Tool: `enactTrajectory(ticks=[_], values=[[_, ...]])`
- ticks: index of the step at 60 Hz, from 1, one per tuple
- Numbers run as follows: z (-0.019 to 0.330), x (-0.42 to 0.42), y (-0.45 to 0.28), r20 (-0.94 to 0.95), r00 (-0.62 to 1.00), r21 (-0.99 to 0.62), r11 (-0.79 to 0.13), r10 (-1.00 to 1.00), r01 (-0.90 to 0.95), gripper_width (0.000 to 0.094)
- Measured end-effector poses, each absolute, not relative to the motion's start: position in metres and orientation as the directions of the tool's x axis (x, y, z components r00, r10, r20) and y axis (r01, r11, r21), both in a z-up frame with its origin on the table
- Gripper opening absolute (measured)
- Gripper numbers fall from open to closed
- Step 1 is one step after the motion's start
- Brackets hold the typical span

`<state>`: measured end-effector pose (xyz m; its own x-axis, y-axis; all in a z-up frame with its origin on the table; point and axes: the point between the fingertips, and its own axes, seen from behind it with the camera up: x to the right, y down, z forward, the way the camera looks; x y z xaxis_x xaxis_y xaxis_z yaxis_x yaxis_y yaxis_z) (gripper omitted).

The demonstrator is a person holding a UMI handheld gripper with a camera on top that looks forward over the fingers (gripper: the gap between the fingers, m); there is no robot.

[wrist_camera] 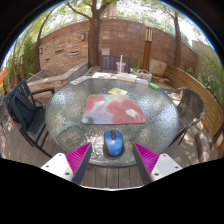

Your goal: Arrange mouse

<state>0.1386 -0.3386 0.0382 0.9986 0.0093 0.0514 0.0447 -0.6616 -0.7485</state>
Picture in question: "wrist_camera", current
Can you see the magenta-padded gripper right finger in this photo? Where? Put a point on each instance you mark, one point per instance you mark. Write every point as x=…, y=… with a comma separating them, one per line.
x=164, y=164

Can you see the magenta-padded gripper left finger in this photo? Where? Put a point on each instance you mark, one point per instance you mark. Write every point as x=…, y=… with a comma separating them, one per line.
x=60, y=164

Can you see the blue computer mouse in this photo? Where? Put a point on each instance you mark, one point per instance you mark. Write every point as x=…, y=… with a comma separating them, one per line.
x=113, y=145

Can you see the floral print mouse pad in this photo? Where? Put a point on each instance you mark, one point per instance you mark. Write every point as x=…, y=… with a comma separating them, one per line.
x=113, y=109

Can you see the black plastic garden chair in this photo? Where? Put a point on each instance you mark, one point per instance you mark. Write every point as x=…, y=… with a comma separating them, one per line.
x=25, y=113

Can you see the dark wicker chair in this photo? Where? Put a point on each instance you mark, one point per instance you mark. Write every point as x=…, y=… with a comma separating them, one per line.
x=190, y=106

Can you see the curved wooden bench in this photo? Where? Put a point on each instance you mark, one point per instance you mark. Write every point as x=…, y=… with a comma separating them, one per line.
x=200, y=96

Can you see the green tube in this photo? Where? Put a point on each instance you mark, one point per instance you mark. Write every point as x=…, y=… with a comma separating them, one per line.
x=154, y=86

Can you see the stone raised garden bed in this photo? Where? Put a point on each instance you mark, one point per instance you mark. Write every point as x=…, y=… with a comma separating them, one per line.
x=56, y=80

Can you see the patterned flat keyboard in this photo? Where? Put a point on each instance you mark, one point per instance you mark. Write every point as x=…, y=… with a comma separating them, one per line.
x=79, y=80

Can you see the thin pale book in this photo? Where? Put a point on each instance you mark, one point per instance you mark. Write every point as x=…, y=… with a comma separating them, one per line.
x=142, y=81

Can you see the yellow printed card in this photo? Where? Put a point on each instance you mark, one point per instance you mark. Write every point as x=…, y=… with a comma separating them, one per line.
x=117, y=91

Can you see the white rectangular planter box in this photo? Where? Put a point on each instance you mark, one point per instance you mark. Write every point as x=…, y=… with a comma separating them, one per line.
x=144, y=75

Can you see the thick white book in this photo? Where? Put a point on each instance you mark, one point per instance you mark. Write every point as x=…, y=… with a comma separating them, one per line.
x=126, y=77

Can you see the colourful open magazine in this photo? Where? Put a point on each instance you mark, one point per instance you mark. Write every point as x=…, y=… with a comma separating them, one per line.
x=103, y=75

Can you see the orange parasol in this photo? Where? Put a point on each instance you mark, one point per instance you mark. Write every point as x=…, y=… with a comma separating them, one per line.
x=2, y=76

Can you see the clear plastic cup with straw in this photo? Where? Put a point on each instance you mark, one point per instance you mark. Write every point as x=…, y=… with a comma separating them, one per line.
x=120, y=67

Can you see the dark slatted wooden chair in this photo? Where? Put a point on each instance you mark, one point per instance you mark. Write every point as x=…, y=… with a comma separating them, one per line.
x=108, y=62

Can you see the leaning thin tree trunk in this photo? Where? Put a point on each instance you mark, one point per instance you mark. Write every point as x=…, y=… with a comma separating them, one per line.
x=38, y=50

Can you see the grey utility box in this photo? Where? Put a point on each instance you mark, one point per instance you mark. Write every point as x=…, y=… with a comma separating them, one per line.
x=105, y=51

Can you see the slender tree trunk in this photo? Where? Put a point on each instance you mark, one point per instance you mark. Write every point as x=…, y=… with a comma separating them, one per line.
x=177, y=43

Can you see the large tree trunk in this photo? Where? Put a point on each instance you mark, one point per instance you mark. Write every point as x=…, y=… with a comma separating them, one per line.
x=94, y=40

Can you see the wooden garden lamp post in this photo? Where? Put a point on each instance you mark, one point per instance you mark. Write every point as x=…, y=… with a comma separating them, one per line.
x=146, y=53

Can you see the black wall lamp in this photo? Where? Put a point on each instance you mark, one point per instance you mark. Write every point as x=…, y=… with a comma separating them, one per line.
x=40, y=50
x=83, y=36

